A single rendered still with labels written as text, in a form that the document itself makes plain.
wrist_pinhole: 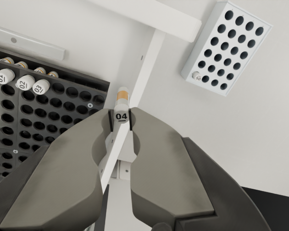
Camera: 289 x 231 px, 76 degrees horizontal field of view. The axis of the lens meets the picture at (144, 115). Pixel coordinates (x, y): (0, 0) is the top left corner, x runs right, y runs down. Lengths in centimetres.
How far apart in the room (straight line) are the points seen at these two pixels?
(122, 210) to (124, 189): 5
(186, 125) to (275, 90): 19
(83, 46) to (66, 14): 4
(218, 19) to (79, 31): 19
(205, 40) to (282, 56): 17
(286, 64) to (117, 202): 42
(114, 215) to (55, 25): 32
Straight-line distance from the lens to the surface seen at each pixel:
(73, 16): 26
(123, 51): 26
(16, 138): 27
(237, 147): 50
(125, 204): 41
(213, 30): 32
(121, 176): 45
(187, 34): 17
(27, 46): 27
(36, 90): 21
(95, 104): 22
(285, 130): 54
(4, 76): 22
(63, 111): 23
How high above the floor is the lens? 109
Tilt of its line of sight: 59 degrees down
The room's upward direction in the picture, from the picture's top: 172 degrees clockwise
